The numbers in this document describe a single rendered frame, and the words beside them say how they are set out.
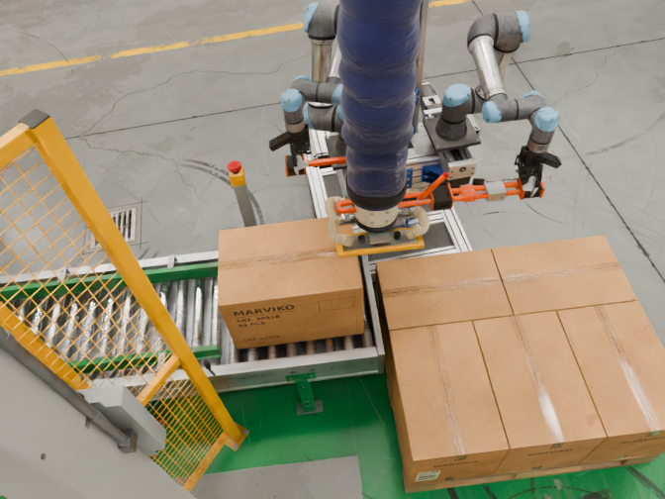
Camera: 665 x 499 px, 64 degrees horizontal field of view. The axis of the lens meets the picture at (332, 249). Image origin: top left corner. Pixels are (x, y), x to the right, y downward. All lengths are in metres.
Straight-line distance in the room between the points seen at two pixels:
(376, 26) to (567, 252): 1.83
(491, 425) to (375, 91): 1.47
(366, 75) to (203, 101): 3.32
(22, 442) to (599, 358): 2.28
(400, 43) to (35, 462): 1.24
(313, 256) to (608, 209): 2.32
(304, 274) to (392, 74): 0.99
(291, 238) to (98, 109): 3.03
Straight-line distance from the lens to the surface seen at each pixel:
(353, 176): 1.90
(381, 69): 1.56
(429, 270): 2.75
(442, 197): 2.10
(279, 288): 2.22
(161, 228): 3.88
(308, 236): 2.37
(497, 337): 2.61
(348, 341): 2.53
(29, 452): 1.01
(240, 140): 4.33
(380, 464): 2.90
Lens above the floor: 2.80
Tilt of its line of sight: 53 degrees down
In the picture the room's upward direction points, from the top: 5 degrees counter-clockwise
